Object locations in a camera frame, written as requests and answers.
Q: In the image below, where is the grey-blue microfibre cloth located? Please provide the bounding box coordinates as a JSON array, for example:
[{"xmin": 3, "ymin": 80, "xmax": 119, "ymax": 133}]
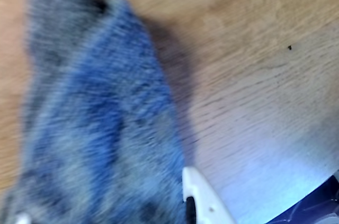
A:
[{"xmin": 0, "ymin": 0, "xmax": 188, "ymax": 224}]

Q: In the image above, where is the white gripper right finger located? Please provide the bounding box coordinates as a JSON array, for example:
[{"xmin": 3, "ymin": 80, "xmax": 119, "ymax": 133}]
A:
[{"xmin": 182, "ymin": 166, "xmax": 237, "ymax": 224}]

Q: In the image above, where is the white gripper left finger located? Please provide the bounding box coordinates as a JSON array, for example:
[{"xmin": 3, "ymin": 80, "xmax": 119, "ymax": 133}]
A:
[{"xmin": 15, "ymin": 212, "xmax": 33, "ymax": 224}]

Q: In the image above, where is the dark blue object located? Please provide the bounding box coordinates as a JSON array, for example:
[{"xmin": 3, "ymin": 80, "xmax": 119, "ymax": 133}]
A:
[{"xmin": 264, "ymin": 173, "xmax": 339, "ymax": 224}]

